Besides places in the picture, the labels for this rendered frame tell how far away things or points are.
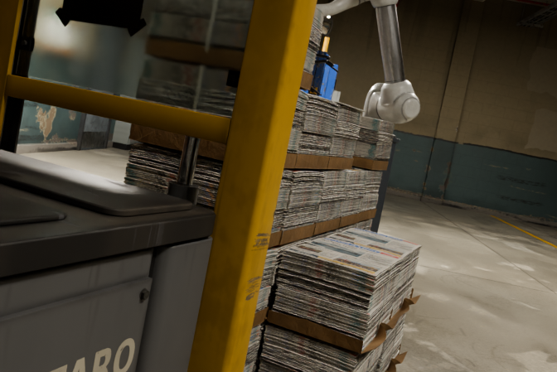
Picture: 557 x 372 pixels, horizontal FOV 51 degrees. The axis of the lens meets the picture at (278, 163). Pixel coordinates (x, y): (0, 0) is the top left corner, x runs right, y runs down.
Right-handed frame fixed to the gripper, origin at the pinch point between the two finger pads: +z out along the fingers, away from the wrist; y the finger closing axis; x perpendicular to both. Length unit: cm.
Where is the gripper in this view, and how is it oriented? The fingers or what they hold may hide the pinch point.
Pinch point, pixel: (326, 81)
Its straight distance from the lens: 279.4
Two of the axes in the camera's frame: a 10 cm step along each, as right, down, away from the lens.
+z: 7.1, 6.3, -3.2
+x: -3.9, -0.2, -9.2
